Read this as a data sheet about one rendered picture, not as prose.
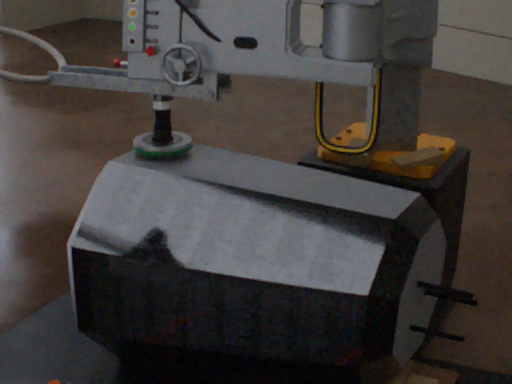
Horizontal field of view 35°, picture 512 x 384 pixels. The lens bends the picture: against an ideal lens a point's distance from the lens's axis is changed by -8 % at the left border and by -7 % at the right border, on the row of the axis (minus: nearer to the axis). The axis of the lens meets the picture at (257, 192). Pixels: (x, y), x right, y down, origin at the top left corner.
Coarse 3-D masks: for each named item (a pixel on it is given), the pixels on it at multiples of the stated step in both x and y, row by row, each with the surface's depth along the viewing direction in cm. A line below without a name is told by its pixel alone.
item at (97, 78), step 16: (64, 80) 310; (80, 80) 308; (96, 80) 307; (112, 80) 305; (128, 80) 304; (144, 80) 302; (224, 80) 307; (176, 96) 301; (192, 96) 300; (208, 96) 294
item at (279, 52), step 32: (256, 0) 278; (288, 0) 276; (352, 0) 271; (192, 32) 288; (224, 32) 285; (256, 32) 282; (288, 32) 281; (192, 64) 292; (224, 64) 289; (256, 64) 286; (288, 64) 283; (320, 64) 281; (352, 64) 279
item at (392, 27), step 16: (384, 0) 285; (400, 0) 306; (416, 0) 322; (384, 16) 288; (400, 16) 305; (416, 16) 325; (384, 32) 291; (400, 32) 312; (416, 32) 327; (384, 48) 295
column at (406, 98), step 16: (384, 64) 339; (384, 80) 341; (400, 80) 341; (416, 80) 341; (368, 96) 360; (384, 96) 343; (400, 96) 344; (416, 96) 344; (368, 112) 360; (384, 112) 346; (400, 112) 346; (416, 112) 346; (368, 128) 361; (384, 128) 348; (400, 128) 348; (416, 128) 349; (384, 144) 350; (400, 144) 351; (416, 144) 351
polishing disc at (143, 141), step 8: (136, 136) 317; (144, 136) 318; (176, 136) 318; (184, 136) 318; (136, 144) 309; (144, 144) 309; (152, 144) 309; (160, 144) 309; (168, 144) 309; (176, 144) 309; (184, 144) 310
